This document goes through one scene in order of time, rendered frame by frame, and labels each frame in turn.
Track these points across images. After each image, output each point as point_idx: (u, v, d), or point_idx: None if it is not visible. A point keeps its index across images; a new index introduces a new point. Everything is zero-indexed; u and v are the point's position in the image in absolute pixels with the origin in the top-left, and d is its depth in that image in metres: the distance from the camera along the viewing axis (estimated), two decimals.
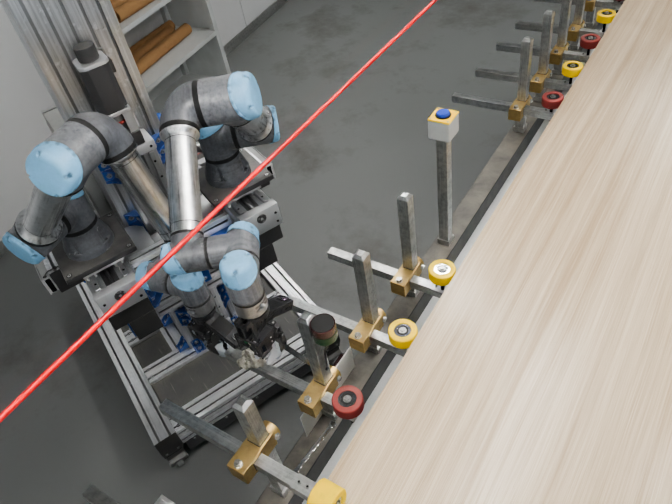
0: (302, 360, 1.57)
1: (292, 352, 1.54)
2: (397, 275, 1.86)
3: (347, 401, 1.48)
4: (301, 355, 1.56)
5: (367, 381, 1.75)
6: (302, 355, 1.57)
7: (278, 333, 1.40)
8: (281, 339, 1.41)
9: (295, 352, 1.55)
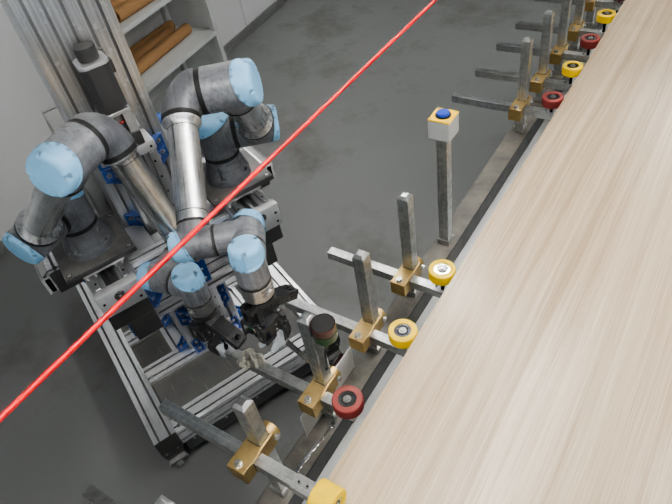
0: (303, 358, 1.57)
1: (294, 349, 1.54)
2: (397, 275, 1.86)
3: (347, 401, 1.48)
4: (302, 353, 1.57)
5: (367, 381, 1.75)
6: (303, 353, 1.57)
7: (283, 321, 1.41)
8: (286, 327, 1.41)
9: (297, 349, 1.55)
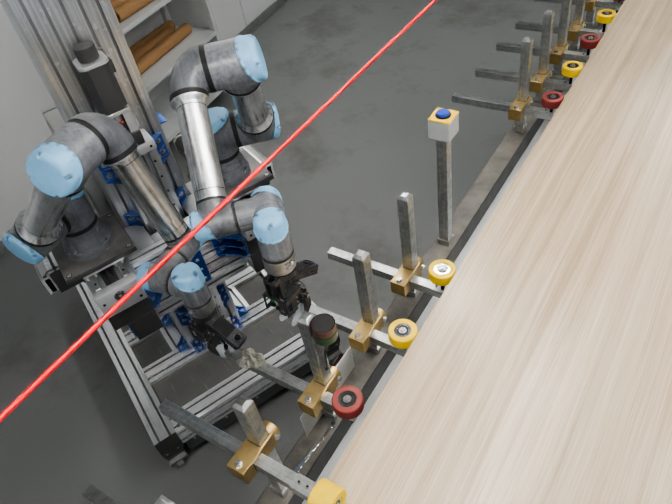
0: None
1: None
2: (397, 275, 1.86)
3: (347, 401, 1.48)
4: None
5: (367, 381, 1.75)
6: None
7: (304, 294, 1.45)
8: (306, 300, 1.46)
9: None
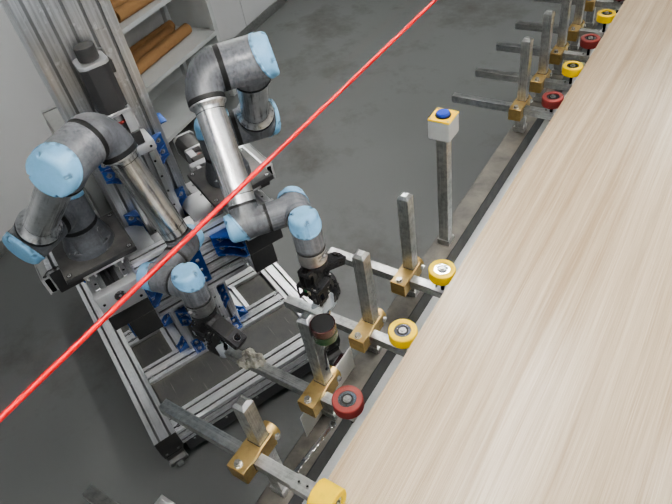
0: None
1: None
2: (397, 275, 1.86)
3: (347, 401, 1.48)
4: None
5: (367, 381, 1.75)
6: None
7: (334, 284, 1.57)
8: (336, 289, 1.57)
9: None
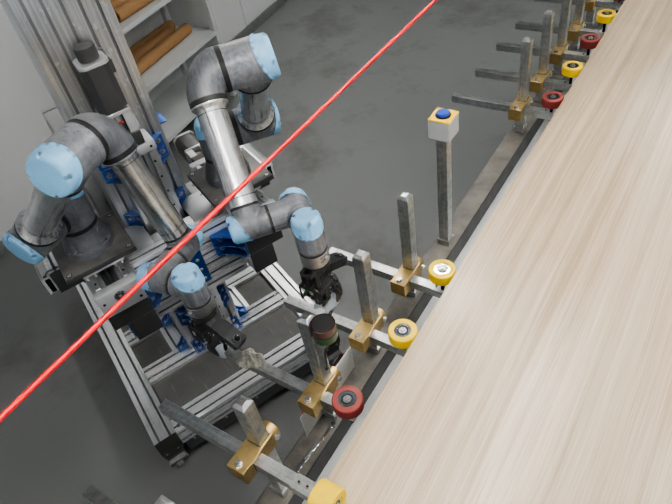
0: None
1: None
2: (397, 275, 1.86)
3: (347, 401, 1.48)
4: None
5: (367, 381, 1.75)
6: None
7: (336, 284, 1.58)
8: (338, 290, 1.59)
9: None
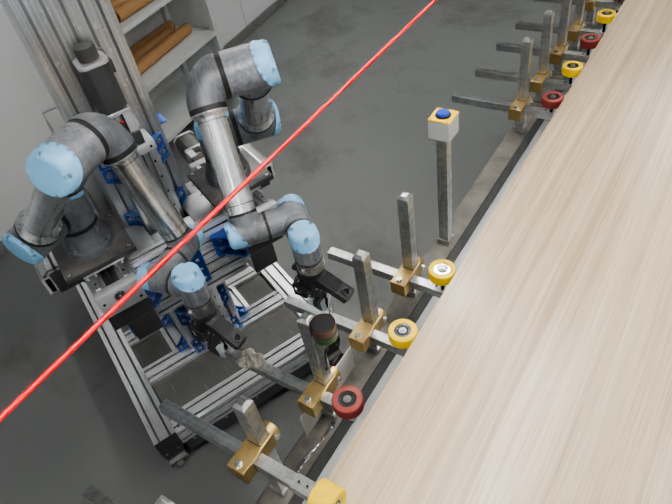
0: None
1: None
2: (397, 275, 1.86)
3: (347, 401, 1.48)
4: None
5: (367, 381, 1.75)
6: None
7: (315, 297, 1.63)
8: (313, 302, 1.64)
9: None
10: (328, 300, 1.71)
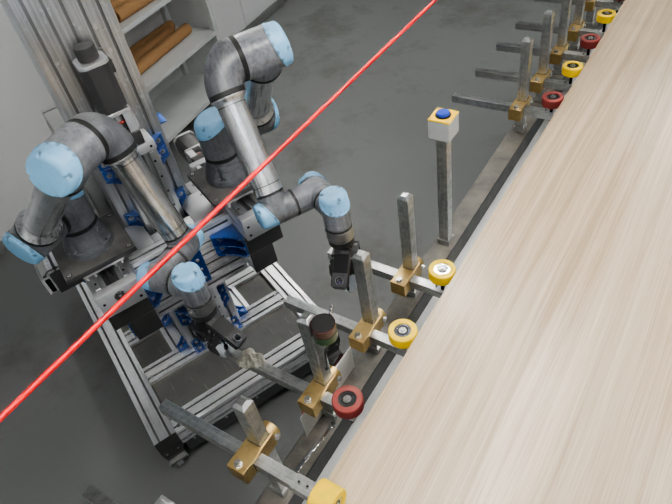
0: None
1: None
2: (397, 275, 1.86)
3: (347, 401, 1.48)
4: None
5: (367, 381, 1.75)
6: None
7: (331, 264, 1.68)
8: (330, 267, 1.70)
9: None
10: (350, 285, 1.72)
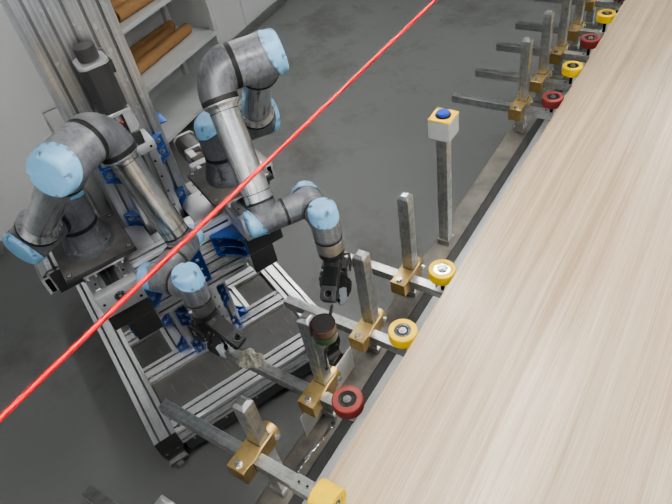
0: None
1: None
2: (397, 275, 1.86)
3: (347, 401, 1.48)
4: None
5: (367, 381, 1.75)
6: None
7: (322, 276, 1.65)
8: (320, 279, 1.67)
9: None
10: (341, 297, 1.69)
